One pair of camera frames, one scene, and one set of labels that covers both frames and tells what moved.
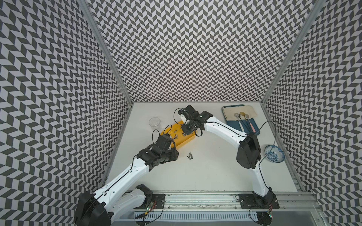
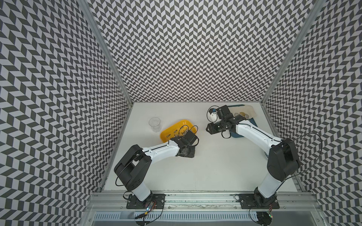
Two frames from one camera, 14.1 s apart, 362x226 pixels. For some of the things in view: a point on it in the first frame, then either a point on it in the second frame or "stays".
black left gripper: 174,156 → 192,154
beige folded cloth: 229,111 stays
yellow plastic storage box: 175,133 stays
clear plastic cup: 154,123 stays
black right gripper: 185,130 → 212,130
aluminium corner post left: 107,50 stays
